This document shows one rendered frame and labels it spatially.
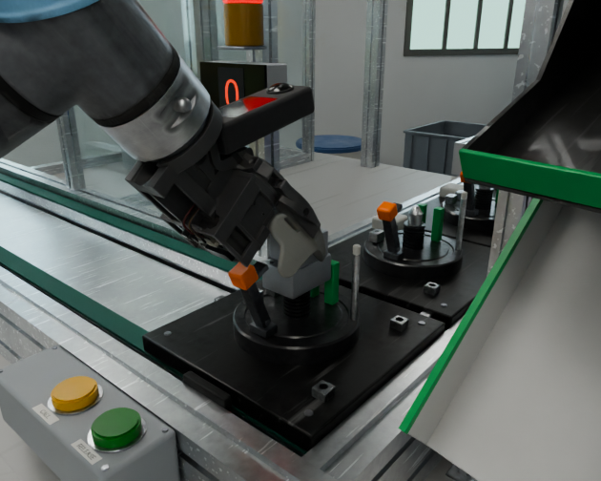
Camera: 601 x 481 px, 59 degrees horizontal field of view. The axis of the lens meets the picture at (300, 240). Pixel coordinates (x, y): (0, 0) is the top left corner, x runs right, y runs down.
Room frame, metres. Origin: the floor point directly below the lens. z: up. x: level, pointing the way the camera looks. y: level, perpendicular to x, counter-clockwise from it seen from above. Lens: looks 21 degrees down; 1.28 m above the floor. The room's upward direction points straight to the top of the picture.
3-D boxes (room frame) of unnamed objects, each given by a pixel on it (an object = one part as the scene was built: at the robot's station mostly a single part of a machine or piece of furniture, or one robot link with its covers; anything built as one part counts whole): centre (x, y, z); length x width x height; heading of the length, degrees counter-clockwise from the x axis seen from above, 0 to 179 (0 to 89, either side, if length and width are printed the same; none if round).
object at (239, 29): (0.73, 0.07, 1.29); 0.05 x 0.05 x 0.05
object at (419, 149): (2.48, -0.85, 0.73); 0.62 x 0.42 x 0.23; 50
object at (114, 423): (0.36, 0.16, 0.96); 0.04 x 0.04 x 0.02
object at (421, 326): (0.51, 0.00, 0.96); 0.24 x 0.24 x 0.02; 50
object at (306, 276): (0.52, 0.00, 1.06); 0.08 x 0.04 x 0.07; 140
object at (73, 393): (0.41, 0.21, 0.96); 0.04 x 0.04 x 0.02
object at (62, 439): (0.41, 0.21, 0.93); 0.21 x 0.07 x 0.06; 50
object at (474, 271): (0.71, -0.16, 1.01); 0.24 x 0.24 x 0.13; 50
